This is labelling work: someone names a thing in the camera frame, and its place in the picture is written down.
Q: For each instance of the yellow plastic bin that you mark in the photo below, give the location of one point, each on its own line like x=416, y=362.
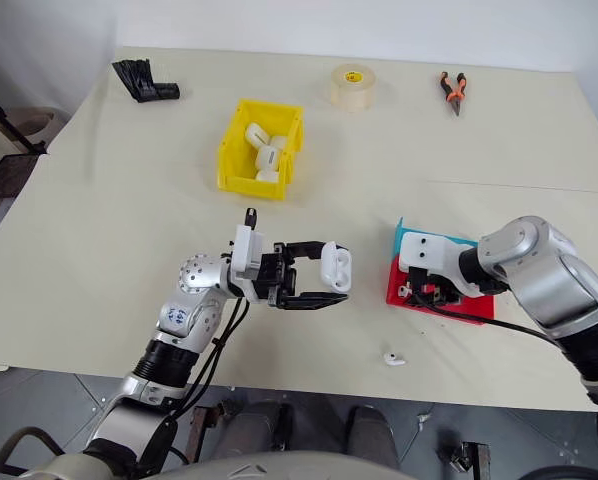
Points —
x=239, y=160

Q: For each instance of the rusty metal table bracket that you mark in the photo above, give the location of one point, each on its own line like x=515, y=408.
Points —
x=476, y=457
x=204, y=430

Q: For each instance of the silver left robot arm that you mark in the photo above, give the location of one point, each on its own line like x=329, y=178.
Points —
x=199, y=274

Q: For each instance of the black metal frame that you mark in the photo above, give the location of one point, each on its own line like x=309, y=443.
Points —
x=9, y=170

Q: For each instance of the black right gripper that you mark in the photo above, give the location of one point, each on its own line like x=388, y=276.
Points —
x=419, y=276

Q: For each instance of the black camera plug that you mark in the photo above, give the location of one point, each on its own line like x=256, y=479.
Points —
x=250, y=217

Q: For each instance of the white earbud case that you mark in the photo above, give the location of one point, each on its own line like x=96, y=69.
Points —
x=335, y=267
x=267, y=176
x=268, y=157
x=257, y=135

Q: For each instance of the beige round stool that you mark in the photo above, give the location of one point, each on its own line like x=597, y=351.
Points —
x=34, y=122

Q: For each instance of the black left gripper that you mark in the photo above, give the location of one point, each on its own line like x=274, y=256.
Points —
x=276, y=277

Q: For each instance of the silver robot torso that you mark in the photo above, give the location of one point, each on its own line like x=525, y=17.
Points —
x=279, y=467

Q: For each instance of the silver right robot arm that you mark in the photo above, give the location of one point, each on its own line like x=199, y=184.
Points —
x=554, y=280

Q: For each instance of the orange and black pliers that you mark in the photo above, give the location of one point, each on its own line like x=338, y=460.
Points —
x=453, y=92

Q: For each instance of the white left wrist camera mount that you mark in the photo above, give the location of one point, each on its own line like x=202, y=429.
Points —
x=246, y=250

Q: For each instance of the white earbud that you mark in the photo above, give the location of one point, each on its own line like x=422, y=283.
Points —
x=393, y=360
x=405, y=289

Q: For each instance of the clear tape roll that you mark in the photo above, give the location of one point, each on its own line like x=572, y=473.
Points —
x=351, y=87

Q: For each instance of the closed white earbud case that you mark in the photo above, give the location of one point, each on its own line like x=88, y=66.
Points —
x=257, y=135
x=267, y=176
x=268, y=157

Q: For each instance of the red and teal earbud tray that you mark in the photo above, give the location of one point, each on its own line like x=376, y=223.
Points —
x=396, y=295

